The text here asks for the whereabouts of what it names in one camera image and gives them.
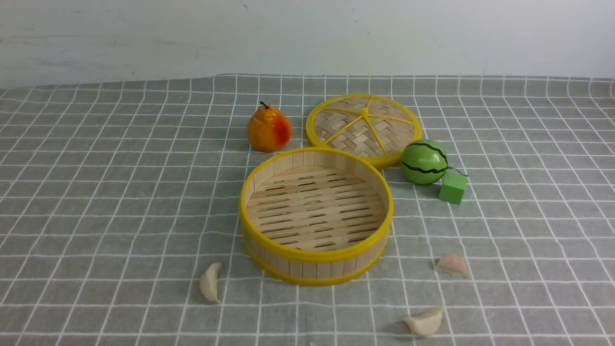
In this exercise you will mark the grey checked tablecloth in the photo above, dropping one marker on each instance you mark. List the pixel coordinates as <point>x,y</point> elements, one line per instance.
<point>116,198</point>

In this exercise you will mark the cream dumpling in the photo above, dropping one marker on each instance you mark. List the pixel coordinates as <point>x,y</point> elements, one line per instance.
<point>427,323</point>

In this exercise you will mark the orange yellow toy pear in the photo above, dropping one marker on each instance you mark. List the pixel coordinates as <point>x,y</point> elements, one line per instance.
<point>268,130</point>

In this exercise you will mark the bamboo steamer tray yellow rim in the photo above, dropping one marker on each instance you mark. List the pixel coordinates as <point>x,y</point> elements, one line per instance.
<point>316,216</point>

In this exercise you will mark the white dumpling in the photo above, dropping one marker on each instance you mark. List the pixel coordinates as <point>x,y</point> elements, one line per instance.
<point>208,283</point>

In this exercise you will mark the green cube block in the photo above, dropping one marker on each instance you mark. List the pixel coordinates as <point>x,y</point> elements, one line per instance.
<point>453,188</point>

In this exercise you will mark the pinkish dumpling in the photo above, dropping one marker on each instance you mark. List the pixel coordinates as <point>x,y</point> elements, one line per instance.
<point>452,264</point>

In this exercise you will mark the green toy watermelon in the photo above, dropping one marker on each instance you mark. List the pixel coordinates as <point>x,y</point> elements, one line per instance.
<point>423,162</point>

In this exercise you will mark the woven bamboo steamer lid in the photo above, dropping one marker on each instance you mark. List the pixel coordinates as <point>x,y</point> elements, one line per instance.
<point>374,128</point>

